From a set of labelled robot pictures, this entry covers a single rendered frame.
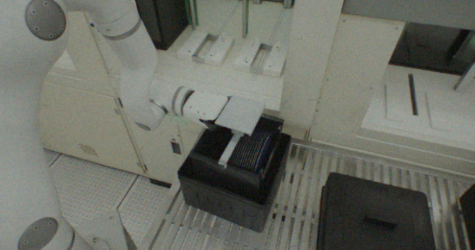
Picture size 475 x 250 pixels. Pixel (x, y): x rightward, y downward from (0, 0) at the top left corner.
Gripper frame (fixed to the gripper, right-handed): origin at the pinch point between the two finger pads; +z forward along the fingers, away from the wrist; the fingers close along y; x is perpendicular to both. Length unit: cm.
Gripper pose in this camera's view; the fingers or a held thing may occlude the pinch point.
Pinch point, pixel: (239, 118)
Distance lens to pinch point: 81.1
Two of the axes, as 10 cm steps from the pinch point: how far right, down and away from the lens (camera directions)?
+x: 0.0, -6.9, -7.2
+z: 9.2, 2.8, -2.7
